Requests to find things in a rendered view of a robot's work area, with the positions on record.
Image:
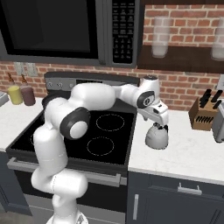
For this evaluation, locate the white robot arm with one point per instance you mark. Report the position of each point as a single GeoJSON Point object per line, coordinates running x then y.
{"type": "Point", "coordinates": [52, 145]}

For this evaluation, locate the dark grey drawer front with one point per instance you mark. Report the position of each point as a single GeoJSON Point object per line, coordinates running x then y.
{"type": "Point", "coordinates": [157, 183]}

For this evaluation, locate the brown squeeze bottle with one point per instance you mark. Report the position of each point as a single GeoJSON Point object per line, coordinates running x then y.
{"type": "Point", "coordinates": [28, 94]}

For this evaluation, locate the silver kettle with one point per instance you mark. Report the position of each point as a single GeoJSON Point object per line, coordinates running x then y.
{"type": "Point", "coordinates": [157, 138]}

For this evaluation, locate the dark grey cupboard door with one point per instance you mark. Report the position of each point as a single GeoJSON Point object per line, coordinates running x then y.
{"type": "Point", "coordinates": [175, 211]}

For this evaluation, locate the dark wooden shelf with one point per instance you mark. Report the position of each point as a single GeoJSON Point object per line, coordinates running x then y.
{"type": "Point", "coordinates": [180, 59]}

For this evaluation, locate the silver stove knob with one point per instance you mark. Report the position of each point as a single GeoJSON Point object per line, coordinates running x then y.
{"type": "Point", "coordinates": [50, 84]}
{"type": "Point", "coordinates": [71, 86]}
{"type": "Point", "coordinates": [59, 85]}

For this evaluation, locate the black microwave oven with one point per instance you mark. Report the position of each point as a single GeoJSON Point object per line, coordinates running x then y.
{"type": "Point", "coordinates": [122, 32]}

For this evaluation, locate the grey flat object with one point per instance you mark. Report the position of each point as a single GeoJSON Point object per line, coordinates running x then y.
{"type": "Point", "coordinates": [3, 98]}

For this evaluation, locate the yellow squeeze bottle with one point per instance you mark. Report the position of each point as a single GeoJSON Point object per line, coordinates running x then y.
{"type": "Point", "coordinates": [15, 94]}

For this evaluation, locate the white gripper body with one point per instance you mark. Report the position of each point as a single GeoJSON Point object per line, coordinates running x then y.
{"type": "Point", "coordinates": [157, 118]}

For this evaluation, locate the black microwave door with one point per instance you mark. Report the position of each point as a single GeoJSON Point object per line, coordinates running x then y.
{"type": "Point", "coordinates": [49, 27]}

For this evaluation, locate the dark grey cupboard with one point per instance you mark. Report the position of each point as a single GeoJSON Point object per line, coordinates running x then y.
{"type": "Point", "coordinates": [11, 186]}

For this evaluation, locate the black pan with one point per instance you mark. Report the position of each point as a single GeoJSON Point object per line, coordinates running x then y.
{"type": "Point", "coordinates": [48, 99]}

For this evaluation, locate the wooden knife block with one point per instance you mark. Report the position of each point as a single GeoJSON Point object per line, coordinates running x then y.
{"type": "Point", "coordinates": [202, 116]}

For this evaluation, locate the dark wooden wall cupboard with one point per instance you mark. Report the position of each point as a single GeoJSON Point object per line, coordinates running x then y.
{"type": "Point", "coordinates": [180, 1]}

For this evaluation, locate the silver toaster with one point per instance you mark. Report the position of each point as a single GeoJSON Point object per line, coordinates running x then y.
{"type": "Point", "coordinates": [218, 125]}

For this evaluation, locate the clear glass jar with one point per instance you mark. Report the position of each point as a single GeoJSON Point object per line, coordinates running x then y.
{"type": "Point", "coordinates": [159, 38]}
{"type": "Point", "coordinates": [218, 40]}

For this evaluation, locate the black oven door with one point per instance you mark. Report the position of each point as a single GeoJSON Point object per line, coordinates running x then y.
{"type": "Point", "coordinates": [105, 195]}

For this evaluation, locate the black stove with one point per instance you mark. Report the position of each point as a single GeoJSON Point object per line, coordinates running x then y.
{"type": "Point", "coordinates": [116, 140]}

